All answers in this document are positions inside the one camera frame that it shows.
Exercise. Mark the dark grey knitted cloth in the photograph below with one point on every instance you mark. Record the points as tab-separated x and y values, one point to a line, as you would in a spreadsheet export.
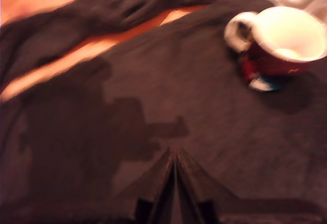
230	144

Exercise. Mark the dark red printed mug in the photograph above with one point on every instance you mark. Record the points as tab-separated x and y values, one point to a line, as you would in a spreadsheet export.
276	63

